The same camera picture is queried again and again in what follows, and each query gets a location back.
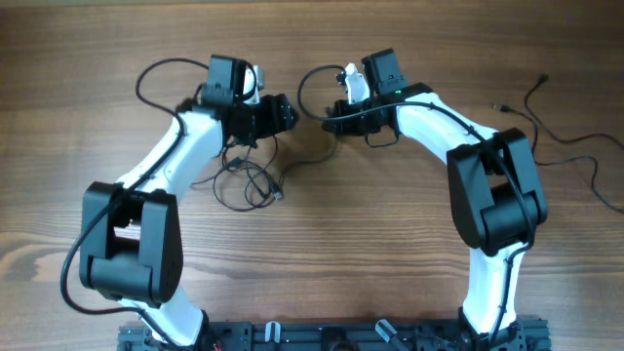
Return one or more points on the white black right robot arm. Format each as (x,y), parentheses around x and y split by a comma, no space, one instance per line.
(496,198)

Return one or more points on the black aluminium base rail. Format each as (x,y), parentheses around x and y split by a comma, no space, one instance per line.
(528,334)

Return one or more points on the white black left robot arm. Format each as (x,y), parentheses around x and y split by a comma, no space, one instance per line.
(129,249)

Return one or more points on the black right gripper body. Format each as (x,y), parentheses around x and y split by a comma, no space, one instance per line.
(363,125)

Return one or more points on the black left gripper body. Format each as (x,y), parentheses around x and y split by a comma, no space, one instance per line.
(261,119)

